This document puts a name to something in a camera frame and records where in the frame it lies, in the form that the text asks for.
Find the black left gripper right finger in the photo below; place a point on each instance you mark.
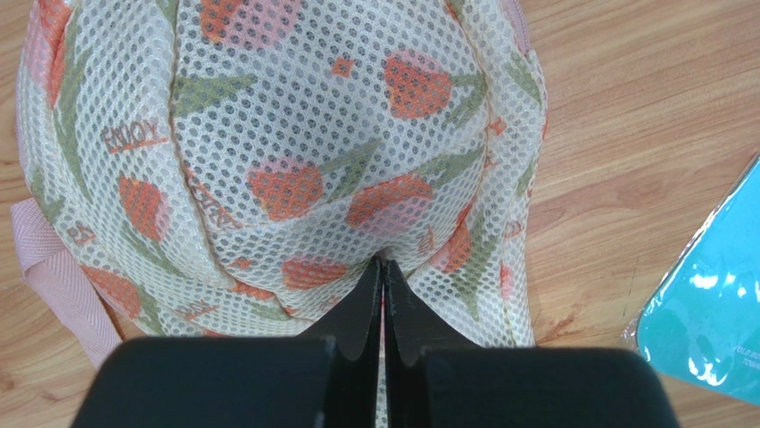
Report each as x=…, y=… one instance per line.
x=436, y=377

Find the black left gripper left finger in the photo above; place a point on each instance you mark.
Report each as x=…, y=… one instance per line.
x=323, y=377

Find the floral mesh laundry bag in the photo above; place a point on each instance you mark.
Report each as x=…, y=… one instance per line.
x=229, y=168

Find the teal folding board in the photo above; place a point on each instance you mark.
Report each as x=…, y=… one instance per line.
x=701, y=324

